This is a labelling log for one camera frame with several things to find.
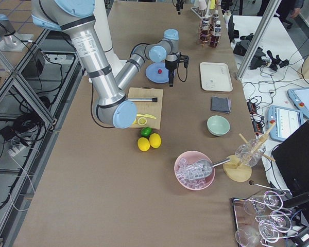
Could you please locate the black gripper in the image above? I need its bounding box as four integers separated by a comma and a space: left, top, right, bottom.
176, 0, 183, 14
165, 54, 179, 86

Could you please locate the blue round plate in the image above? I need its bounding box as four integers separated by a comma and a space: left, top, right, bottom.
145, 62, 169, 84

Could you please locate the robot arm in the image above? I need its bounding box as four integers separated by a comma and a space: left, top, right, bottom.
31, 1, 179, 129

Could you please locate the steel muddler black tip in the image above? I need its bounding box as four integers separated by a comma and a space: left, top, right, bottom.
128, 97, 158, 102

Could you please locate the back right tea bottle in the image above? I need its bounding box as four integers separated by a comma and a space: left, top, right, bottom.
199, 14, 211, 45

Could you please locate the tea bottle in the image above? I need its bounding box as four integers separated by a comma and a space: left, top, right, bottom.
210, 20, 221, 47
199, 14, 211, 45
212, 10, 219, 25

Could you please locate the back left tea bottle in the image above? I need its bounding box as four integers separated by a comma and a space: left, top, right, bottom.
212, 10, 219, 25

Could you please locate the wooden cutting board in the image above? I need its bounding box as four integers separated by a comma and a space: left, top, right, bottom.
128, 87, 163, 130

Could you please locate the cream rabbit tray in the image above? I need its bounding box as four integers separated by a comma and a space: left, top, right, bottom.
199, 62, 233, 92

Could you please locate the front tea bottle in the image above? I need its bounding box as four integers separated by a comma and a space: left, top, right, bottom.
210, 20, 221, 47

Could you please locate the yellow plastic knife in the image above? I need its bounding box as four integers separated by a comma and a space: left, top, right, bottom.
136, 113, 156, 119

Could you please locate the upper lemon half slice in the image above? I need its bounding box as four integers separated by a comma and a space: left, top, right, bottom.
137, 117, 147, 126

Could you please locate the grey folded cloth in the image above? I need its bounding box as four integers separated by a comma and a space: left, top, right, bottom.
211, 96, 231, 113

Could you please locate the green lime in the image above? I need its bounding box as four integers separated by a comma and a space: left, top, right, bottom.
141, 127, 152, 137

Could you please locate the upper yellow lemon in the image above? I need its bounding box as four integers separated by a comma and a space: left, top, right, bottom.
149, 133, 162, 149

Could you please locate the yellow lemon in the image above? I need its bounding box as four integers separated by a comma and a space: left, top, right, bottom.
149, 133, 162, 149
137, 137, 150, 152

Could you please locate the mint green bowl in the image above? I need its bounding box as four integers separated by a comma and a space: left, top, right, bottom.
207, 115, 230, 136

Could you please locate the lower yellow lemon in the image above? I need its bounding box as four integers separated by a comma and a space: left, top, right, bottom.
137, 137, 150, 152

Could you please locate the metal ice scoop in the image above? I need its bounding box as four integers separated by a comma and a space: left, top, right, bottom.
192, 158, 231, 179

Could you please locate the pink ice bowl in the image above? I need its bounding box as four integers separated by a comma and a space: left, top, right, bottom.
174, 151, 215, 190

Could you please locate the glass mug on stand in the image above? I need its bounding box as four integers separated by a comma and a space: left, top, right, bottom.
235, 139, 266, 167

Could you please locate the wooden cup tree stand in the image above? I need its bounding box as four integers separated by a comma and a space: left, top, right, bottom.
223, 129, 275, 182

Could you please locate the near teach pendant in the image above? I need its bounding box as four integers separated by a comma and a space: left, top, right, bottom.
267, 105, 304, 142

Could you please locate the teach pendant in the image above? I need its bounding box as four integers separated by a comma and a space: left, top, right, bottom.
267, 105, 304, 142
287, 87, 309, 119

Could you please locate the far teach pendant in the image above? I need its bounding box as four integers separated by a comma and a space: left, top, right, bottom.
287, 87, 309, 119

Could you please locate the black laptop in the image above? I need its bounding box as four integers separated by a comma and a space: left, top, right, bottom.
272, 121, 309, 195

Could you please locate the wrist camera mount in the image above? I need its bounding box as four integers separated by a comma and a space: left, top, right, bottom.
178, 52, 189, 68

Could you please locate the copper wire bottle rack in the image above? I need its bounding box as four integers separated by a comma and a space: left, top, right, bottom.
198, 16, 221, 48

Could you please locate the aluminium frame post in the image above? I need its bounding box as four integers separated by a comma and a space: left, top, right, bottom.
236, 0, 281, 81

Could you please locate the wire glass rack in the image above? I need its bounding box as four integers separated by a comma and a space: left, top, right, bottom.
231, 190, 309, 246

